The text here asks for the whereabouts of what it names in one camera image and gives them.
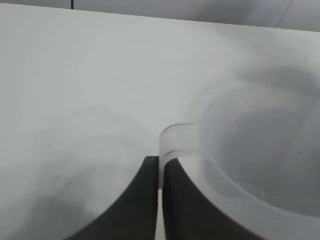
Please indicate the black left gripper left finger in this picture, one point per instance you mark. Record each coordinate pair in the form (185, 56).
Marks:
(135, 212)

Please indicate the clear plastic measuring cup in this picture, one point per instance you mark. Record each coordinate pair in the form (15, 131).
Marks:
(250, 155)

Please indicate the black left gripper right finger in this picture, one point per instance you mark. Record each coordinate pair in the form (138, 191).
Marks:
(185, 215)

